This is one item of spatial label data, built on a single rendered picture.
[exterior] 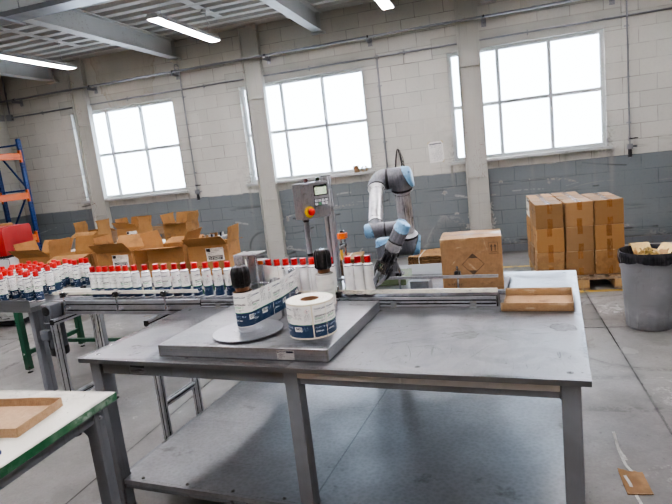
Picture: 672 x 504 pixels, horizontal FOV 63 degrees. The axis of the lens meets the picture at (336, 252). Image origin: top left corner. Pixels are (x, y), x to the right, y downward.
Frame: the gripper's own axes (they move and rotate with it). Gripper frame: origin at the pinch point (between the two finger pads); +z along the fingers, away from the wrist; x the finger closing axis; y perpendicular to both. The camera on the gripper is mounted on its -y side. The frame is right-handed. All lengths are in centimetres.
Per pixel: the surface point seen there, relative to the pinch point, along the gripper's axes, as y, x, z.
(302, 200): 1, -53, -22
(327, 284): 31.9, -15.5, -0.4
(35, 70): -441, -739, 121
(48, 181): -474, -699, 306
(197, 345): 78, -45, 32
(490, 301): 6, 53, -21
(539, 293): -12, 71, -30
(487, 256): -18, 42, -34
